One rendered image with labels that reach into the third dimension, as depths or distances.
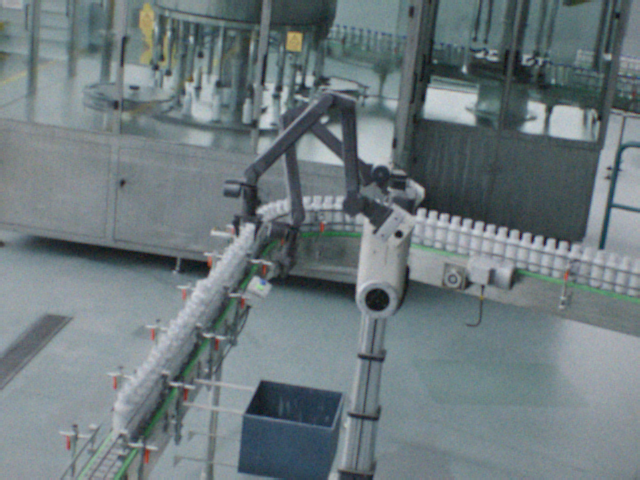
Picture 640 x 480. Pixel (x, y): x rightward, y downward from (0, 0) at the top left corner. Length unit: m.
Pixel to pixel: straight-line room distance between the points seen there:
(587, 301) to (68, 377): 2.73
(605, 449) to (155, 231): 3.30
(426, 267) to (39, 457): 2.05
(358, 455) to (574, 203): 5.14
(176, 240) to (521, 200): 2.96
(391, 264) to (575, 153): 5.20
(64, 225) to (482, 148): 3.32
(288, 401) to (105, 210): 3.98
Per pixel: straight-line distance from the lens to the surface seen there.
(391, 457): 6.11
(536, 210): 9.76
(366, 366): 4.81
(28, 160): 8.32
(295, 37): 7.72
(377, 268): 4.61
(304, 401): 4.44
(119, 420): 3.77
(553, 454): 6.43
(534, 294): 5.89
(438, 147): 9.65
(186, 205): 8.05
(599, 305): 5.82
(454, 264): 5.86
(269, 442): 4.19
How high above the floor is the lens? 2.75
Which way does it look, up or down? 17 degrees down
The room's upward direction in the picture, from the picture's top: 6 degrees clockwise
